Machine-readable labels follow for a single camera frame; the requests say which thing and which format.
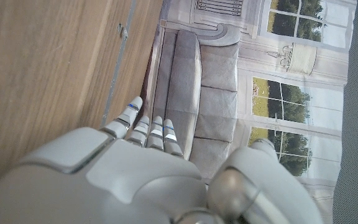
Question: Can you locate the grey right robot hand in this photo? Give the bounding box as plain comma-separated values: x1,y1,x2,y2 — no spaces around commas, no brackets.
0,96,323,224

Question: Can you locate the grey tape strip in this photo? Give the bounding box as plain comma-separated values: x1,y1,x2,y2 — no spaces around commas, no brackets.
99,0,138,128

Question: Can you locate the printed living room backdrop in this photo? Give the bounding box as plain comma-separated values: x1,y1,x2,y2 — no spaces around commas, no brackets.
141,0,358,224

